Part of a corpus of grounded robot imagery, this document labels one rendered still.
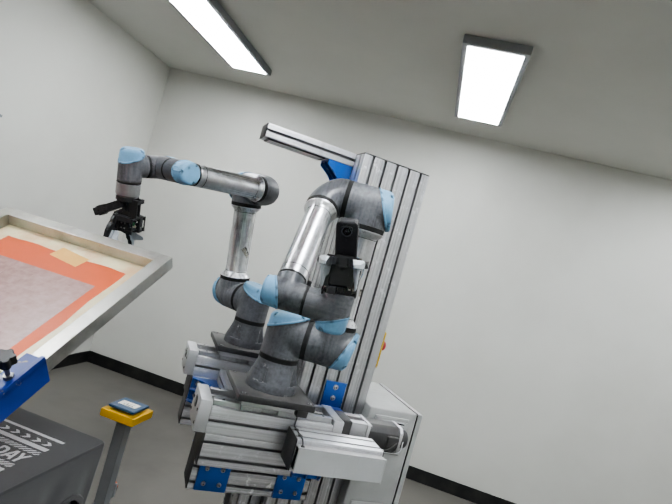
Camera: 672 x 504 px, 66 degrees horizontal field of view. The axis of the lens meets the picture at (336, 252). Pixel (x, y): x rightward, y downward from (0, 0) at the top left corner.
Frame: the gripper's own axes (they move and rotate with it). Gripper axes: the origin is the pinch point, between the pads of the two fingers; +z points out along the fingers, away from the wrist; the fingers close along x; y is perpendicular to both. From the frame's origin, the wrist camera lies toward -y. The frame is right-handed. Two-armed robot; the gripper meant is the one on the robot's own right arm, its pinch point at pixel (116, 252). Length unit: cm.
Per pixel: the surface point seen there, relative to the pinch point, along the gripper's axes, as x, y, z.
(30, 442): -42, 9, 44
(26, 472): -54, 19, 40
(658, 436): 277, 302, 136
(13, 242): -24.8, -16.5, -4.2
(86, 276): -28.8, 12.1, -3.3
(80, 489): -37, 22, 58
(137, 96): 287, -200, -25
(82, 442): -32, 18, 47
